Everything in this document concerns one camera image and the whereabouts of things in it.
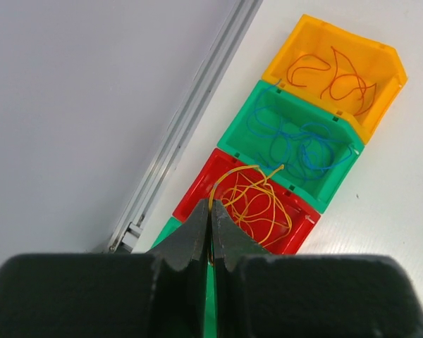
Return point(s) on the lower green plastic bin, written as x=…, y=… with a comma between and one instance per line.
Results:
x=210, y=330

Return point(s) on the orange plastic bin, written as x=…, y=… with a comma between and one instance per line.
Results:
x=349, y=76

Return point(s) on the upper green plastic bin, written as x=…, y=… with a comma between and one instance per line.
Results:
x=313, y=149

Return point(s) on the red plastic bin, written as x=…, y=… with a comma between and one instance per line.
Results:
x=272, y=215

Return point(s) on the green plastic bin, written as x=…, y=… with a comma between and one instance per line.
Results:
x=210, y=330
x=313, y=149

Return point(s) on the left aluminium frame post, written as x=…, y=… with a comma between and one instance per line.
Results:
x=221, y=48

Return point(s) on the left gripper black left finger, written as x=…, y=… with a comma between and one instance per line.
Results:
x=160, y=293

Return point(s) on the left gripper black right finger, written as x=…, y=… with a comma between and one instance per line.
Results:
x=260, y=294

